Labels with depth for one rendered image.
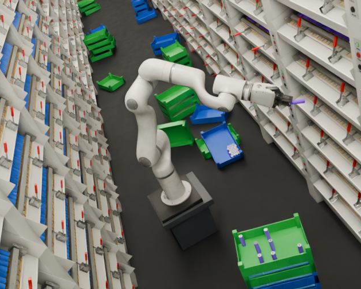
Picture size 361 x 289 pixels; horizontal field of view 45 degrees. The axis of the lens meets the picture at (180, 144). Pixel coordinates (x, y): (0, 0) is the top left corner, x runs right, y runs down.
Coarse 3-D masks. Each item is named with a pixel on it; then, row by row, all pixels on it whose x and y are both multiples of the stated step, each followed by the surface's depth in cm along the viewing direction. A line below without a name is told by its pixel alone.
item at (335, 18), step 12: (276, 0) 180; (288, 0) 165; (300, 0) 160; (312, 0) 154; (324, 0) 143; (336, 0) 145; (300, 12) 162; (312, 12) 150; (324, 12) 144; (336, 12) 141; (324, 24) 148; (336, 24) 138; (348, 36) 136
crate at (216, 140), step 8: (216, 128) 323; (224, 128) 326; (208, 136) 325; (216, 136) 324; (224, 136) 322; (232, 136) 316; (208, 144) 322; (216, 144) 320; (224, 144) 319; (216, 152) 317; (224, 152) 315; (240, 152) 304; (216, 160) 313; (224, 160) 312; (232, 160) 308
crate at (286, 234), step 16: (272, 224) 193; (288, 224) 194; (256, 240) 196; (288, 240) 190; (304, 240) 187; (240, 256) 192; (256, 256) 189; (288, 256) 177; (304, 256) 177; (256, 272) 182
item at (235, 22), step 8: (240, 16) 259; (232, 24) 260; (240, 24) 259; (256, 24) 247; (240, 32) 252; (248, 40) 245; (256, 40) 235; (264, 40) 230; (272, 48) 220; (272, 56) 216
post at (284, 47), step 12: (264, 0) 190; (264, 12) 197; (276, 12) 188; (276, 36) 196; (288, 48) 199; (276, 60) 211; (288, 84) 209; (300, 84) 210; (288, 108) 227; (300, 120) 221; (300, 132) 225; (300, 156) 244; (312, 168) 239; (312, 192) 254
